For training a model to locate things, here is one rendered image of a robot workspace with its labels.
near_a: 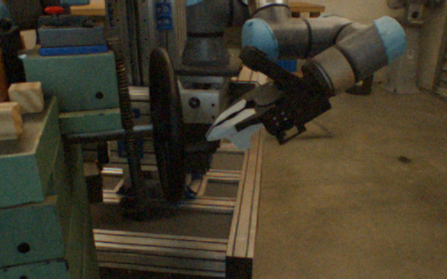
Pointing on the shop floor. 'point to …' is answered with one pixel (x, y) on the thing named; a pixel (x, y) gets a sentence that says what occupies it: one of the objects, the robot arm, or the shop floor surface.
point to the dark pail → (361, 87)
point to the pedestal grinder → (400, 69)
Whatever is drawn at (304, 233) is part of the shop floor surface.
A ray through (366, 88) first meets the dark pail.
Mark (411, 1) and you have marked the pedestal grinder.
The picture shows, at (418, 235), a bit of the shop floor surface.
